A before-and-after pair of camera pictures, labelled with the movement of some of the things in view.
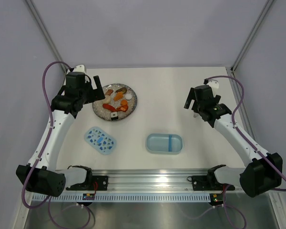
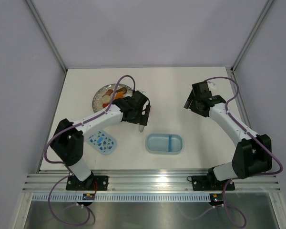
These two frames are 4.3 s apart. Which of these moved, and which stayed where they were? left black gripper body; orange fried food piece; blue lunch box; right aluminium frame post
Moved: left black gripper body
Stayed: right aluminium frame post; orange fried food piece; blue lunch box
